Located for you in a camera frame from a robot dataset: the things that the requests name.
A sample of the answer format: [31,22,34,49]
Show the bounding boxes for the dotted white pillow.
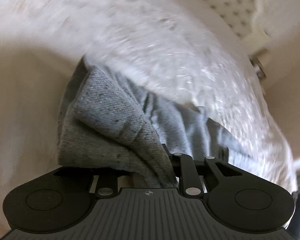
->
[186,0,262,40]

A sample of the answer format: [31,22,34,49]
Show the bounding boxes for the white bed cover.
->
[0,0,299,193]

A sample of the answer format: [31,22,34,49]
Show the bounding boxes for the grey-blue pants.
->
[57,56,262,188]

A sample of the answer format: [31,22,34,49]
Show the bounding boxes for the brown furniture frame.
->
[249,49,269,80]

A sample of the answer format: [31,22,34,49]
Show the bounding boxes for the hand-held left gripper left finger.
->
[52,167,121,197]

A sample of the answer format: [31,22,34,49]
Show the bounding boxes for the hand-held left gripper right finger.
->
[162,144,243,197]

